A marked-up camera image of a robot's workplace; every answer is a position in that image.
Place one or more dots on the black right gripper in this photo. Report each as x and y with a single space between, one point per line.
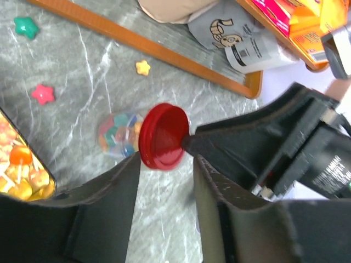
252 158

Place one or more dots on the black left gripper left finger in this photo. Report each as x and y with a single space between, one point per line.
90 223

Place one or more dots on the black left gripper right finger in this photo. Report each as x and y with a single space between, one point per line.
237 226

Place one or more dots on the gold tin of stick candies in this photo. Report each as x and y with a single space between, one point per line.
23 176

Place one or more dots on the clear glass jar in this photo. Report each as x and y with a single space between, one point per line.
118 134

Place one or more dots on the red jar lid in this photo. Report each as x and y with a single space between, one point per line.
161 135

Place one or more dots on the white printed cup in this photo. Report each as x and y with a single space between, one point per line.
259 52

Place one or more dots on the orange yellow sponge box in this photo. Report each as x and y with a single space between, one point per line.
311 21

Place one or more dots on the pink orange sponge box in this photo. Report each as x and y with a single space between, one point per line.
279 12

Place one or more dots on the monkey print cup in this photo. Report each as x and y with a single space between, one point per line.
223 25

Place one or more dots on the wooden two-tier shelf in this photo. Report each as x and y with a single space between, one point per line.
86 18

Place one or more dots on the spilled pink star candy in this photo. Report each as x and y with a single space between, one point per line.
43 94

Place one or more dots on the spilled yellow star candy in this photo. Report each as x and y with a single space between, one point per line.
142 68

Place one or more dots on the beige cup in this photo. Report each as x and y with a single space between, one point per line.
174 11

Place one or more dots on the spilled teal star candy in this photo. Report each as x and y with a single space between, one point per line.
25 26

